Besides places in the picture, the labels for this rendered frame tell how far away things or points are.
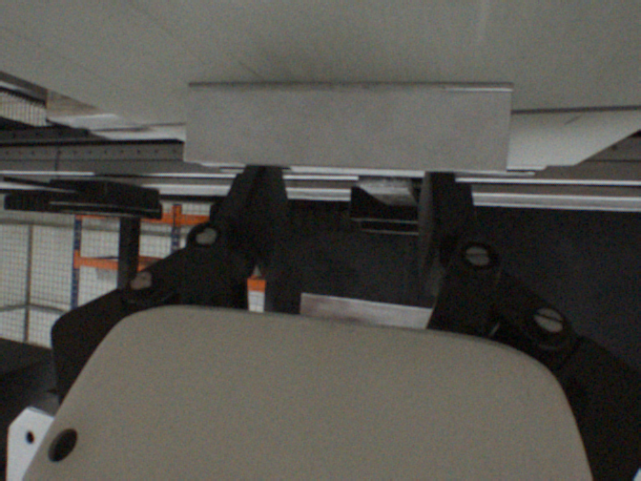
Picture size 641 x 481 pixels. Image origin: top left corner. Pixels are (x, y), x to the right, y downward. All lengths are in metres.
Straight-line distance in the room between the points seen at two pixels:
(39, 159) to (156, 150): 0.26
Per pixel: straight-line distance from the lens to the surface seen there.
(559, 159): 0.20
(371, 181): 0.26
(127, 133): 0.34
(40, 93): 0.74
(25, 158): 0.86
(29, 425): 0.34
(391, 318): 0.22
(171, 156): 0.61
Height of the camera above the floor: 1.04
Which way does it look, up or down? 1 degrees up
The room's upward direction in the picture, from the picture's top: 176 degrees counter-clockwise
